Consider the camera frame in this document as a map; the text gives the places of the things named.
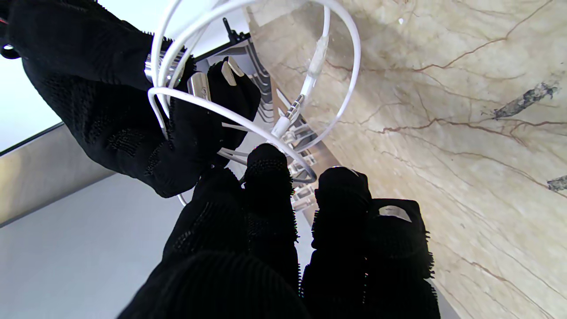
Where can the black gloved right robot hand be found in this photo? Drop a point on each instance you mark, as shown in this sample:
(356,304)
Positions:
(110,102)

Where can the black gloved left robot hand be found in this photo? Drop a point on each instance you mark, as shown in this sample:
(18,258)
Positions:
(274,248)

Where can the brown upright desk screen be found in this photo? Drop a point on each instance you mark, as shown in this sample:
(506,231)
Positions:
(305,173)
(305,126)

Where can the clear acrylic name holder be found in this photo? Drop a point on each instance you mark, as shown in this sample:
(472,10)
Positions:
(305,197)
(305,155)

